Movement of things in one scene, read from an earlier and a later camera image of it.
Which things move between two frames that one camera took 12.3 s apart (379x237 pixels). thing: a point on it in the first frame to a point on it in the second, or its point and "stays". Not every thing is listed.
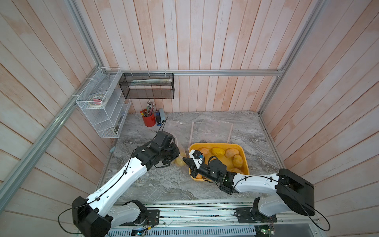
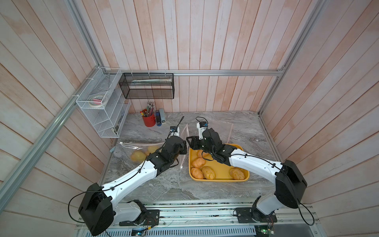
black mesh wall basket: (147, 85) stays
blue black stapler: (158, 118) stays
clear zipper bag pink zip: (180, 160) to (128, 155)
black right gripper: (193, 168) to (195, 141)
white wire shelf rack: (101, 98) stays
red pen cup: (150, 121) stays
